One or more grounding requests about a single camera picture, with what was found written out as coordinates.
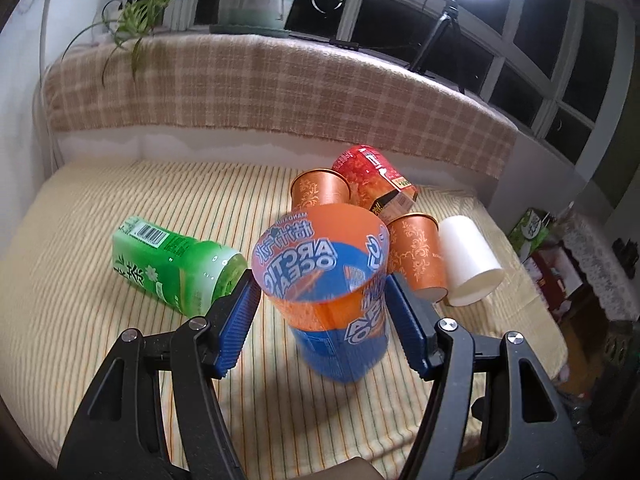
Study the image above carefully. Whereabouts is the plaid brown blanket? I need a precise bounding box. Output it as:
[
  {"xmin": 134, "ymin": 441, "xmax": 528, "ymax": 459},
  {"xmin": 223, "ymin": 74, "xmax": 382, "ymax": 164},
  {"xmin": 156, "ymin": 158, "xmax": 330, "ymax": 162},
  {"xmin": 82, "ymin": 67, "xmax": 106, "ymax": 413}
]
[{"xmin": 44, "ymin": 35, "xmax": 518, "ymax": 178}]

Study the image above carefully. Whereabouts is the green tea bottle cup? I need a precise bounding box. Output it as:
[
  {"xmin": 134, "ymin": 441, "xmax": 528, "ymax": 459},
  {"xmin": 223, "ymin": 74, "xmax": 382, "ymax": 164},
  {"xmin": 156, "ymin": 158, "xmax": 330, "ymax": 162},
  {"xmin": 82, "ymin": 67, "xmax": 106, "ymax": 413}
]
[{"xmin": 112, "ymin": 217, "xmax": 247, "ymax": 318}]

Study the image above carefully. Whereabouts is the white paper cup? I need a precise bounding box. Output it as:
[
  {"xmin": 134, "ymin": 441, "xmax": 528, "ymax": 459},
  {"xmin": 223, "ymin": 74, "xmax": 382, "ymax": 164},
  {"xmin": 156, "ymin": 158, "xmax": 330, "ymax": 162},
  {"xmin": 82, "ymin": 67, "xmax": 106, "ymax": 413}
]
[{"xmin": 438, "ymin": 216, "xmax": 504, "ymax": 307}]

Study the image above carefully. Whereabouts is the left orange paper cup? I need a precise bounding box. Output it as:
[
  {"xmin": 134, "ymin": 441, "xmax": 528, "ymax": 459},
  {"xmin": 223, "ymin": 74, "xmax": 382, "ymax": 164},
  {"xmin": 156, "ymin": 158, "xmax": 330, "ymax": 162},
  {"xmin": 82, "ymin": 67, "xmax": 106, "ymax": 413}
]
[{"xmin": 290, "ymin": 168, "xmax": 352, "ymax": 211}]

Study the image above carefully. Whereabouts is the white lace cloth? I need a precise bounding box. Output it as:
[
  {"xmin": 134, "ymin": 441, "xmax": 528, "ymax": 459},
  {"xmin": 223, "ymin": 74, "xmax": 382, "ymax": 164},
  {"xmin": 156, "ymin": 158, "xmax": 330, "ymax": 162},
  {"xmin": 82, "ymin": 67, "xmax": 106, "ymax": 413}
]
[{"xmin": 558, "ymin": 211, "xmax": 639, "ymax": 321}]

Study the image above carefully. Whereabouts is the spider plant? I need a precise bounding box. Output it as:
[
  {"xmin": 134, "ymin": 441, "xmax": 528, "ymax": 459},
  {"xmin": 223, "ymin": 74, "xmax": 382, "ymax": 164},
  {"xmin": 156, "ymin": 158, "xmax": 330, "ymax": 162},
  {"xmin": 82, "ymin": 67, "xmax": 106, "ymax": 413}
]
[{"xmin": 62, "ymin": 0, "xmax": 284, "ymax": 84}]

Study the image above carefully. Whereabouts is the red cardboard box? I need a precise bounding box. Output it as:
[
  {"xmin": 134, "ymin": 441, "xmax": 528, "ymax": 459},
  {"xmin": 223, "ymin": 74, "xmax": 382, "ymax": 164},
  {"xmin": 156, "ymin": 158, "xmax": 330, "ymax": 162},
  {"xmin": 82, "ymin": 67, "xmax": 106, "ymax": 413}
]
[{"xmin": 524, "ymin": 245, "xmax": 585, "ymax": 324}]

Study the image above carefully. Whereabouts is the right orange paper cup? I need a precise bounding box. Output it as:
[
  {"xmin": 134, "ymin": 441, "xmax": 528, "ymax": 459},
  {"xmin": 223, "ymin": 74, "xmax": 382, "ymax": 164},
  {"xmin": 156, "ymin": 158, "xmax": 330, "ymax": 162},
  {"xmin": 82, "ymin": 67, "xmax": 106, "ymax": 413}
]
[{"xmin": 387, "ymin": 212, "xmax": 448, "ymax": 302}]

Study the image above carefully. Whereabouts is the grey-green flower pot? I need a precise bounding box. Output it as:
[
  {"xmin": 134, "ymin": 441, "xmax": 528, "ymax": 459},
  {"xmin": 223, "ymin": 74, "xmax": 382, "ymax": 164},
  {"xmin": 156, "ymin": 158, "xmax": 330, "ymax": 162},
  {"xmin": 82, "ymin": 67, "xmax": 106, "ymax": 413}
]
[{"xmin": 209, "ymin": 0, "xmax": 294, "ymax": 38}]

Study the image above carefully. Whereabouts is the red noodle cup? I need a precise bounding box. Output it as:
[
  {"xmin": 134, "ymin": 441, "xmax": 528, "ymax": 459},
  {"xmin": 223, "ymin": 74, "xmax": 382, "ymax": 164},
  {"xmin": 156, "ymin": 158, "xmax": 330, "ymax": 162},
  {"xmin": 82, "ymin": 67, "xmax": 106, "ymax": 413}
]
[{"xmin": 332, "ymin": 145, "xmax": 418, "ymax": 224}]

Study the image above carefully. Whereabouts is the blue Arctic Ocean cup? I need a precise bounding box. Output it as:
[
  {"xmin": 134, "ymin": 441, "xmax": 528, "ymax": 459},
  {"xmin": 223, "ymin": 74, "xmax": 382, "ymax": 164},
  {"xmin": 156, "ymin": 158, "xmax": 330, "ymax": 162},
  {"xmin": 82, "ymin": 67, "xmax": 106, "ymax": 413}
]
[{"xmin": 250, "ymin": 204, "xmax": 390, "ymax": 384}]

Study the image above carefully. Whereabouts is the green tissue pack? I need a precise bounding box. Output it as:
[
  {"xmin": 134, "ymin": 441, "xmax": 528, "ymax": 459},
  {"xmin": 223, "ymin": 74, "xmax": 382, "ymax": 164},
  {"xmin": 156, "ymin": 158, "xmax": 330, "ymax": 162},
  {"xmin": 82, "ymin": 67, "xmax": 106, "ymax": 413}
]
[{"xmin": 508, "ymin": 208, "xmax": 554, "ymax": 262}]

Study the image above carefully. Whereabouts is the black tripod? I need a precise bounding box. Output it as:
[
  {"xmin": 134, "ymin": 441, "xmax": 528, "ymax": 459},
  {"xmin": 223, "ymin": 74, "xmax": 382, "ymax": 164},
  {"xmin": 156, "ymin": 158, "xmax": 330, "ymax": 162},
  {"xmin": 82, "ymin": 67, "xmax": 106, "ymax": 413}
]
[{"xmin": 408, "ymin": 0, "xmax": 465, "ymax": 94}]

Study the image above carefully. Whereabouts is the orange paper cup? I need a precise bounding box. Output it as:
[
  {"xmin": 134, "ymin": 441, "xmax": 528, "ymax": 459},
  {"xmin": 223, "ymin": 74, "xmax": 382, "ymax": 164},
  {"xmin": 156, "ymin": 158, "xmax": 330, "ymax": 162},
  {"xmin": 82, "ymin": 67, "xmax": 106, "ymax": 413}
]
[
  {"xmin": 290, "ymin": 168, "xmax": 352, "ymax": 211},
  {"xmin": 387, "ymin": 212, "xmax": 448, "ymax": 302}
]

